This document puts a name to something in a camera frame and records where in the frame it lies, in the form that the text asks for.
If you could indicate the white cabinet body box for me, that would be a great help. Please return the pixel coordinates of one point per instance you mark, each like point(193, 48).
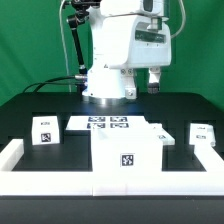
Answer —
point(125, 150)

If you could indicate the white U-shaped fence wall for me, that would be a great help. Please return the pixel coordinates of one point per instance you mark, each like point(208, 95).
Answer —
point(91, 184)

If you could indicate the small white cabinet top block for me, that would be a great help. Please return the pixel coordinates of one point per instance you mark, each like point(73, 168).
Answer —
point(45, 130)

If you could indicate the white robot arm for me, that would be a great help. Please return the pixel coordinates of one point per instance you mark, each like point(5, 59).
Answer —
point(104, 84)

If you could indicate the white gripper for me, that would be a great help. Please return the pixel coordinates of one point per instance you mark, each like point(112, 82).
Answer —
point(127, 52)

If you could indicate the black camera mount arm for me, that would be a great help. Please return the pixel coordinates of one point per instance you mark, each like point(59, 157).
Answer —
point(74, 21)

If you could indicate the white cabinet door panel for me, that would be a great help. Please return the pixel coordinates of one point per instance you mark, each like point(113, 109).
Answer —
point(202, 134)
point(156, 133)

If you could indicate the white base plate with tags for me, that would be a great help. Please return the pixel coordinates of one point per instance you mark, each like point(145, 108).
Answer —
point(87, 122)

